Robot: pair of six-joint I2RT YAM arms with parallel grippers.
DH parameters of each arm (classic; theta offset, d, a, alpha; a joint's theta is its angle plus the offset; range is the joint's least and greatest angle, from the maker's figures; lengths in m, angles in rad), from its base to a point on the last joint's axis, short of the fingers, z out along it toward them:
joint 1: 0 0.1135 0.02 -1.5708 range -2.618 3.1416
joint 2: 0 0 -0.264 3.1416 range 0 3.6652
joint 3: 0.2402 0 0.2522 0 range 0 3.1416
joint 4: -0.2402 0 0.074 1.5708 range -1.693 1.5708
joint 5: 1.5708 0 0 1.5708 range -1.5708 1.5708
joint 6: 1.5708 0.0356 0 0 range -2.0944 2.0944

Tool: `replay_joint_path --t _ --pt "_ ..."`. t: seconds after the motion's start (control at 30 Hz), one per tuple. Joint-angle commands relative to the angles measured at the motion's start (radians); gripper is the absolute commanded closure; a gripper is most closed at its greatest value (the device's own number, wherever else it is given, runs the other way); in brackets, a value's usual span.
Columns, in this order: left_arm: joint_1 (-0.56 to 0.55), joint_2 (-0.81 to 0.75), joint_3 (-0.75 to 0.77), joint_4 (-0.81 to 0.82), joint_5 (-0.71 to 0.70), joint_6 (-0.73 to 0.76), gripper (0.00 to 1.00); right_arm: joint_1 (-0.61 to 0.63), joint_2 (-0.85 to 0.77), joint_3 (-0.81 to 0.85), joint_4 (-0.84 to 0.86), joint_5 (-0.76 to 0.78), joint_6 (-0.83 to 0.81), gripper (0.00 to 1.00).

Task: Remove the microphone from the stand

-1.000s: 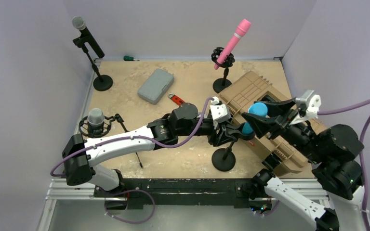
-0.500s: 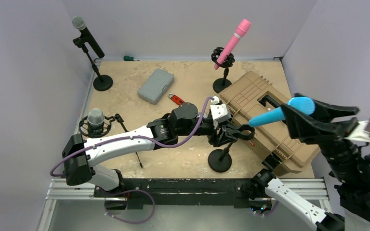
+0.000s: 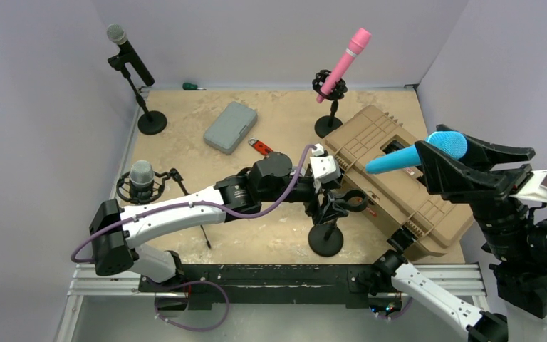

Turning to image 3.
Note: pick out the pink microphone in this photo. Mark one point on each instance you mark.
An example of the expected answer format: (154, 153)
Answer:
(356, 45)

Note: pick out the green handle screwdriver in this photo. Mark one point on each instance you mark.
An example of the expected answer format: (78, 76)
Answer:
(187, 86)

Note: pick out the black handheld microphone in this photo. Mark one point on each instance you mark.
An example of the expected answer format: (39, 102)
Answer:
(127, 54)

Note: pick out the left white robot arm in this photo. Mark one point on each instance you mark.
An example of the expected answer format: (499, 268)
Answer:
(119, 236)

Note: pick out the grey plastic case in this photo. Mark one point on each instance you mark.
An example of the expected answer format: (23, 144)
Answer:
(230, 128)

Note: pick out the red adjustable wrench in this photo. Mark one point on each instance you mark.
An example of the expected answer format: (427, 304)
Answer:
(262, 148)

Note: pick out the tan plastic tool case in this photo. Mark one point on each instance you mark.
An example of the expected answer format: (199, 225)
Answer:
(399, 204)

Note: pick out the black tripod shock-mount stand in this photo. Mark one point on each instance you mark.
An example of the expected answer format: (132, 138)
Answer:
(160, 184)

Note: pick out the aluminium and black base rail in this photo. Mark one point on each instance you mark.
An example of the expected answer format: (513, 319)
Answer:
(318, 284)

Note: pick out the blue microphone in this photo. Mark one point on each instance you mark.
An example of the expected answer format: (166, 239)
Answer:
(453, 143)

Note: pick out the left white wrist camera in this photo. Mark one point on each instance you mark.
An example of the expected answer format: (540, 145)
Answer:
(324, 167)

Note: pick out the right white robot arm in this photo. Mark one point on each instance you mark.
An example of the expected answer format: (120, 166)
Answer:
(519, 244)

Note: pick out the round-base mic stand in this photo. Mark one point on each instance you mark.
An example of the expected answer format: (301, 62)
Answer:
(326, 239)
(151, 122)

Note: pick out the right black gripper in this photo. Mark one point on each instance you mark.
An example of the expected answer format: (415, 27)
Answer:
(454, 176)

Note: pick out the silver microphone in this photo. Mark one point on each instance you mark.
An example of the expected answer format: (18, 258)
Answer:
(142, 178)

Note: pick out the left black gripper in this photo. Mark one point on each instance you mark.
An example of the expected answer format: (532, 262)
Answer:
(326, 210)

